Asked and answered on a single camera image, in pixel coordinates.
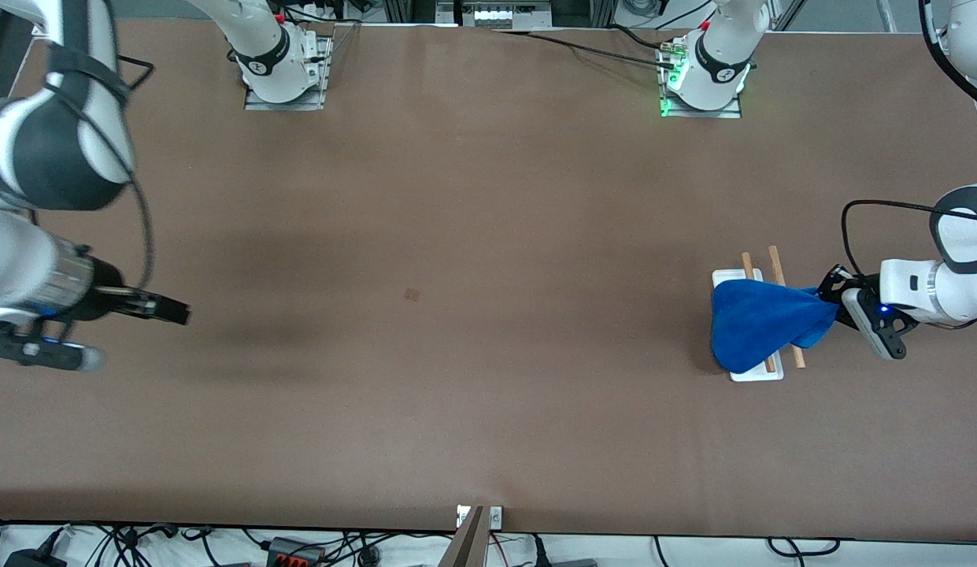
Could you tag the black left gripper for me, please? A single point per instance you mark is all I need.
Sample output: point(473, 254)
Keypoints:
point(833, 285)

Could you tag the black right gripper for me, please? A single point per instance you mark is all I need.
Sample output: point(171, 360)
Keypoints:
point(108, 293)

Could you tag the blue terry towel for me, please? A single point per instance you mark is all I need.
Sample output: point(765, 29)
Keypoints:
point(756, 323)

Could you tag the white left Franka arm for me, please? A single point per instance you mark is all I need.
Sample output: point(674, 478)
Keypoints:
point(712, 87)

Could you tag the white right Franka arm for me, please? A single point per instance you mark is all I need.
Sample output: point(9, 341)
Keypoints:
point(8, 260)

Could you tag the white rack with wooden rods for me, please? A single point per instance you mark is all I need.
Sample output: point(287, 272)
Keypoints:
point(760, 375)

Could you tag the black orange connector box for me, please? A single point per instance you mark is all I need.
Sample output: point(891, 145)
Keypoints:
point(295, 553)

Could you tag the flat black power adapter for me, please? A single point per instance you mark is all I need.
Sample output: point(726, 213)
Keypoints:
point(31, 561)

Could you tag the white power strip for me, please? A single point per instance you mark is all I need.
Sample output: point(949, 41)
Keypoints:
point(496, 16)

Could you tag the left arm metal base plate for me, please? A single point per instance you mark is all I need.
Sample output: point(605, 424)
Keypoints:
point(704, 114)

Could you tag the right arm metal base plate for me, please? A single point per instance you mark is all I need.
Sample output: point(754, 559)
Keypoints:
point(283, 105)

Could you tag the wooden camera post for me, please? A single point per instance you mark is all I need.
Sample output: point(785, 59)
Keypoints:
point(466, 547)

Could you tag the small metal post bracket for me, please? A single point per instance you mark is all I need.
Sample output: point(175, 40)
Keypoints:
point(496, 517)

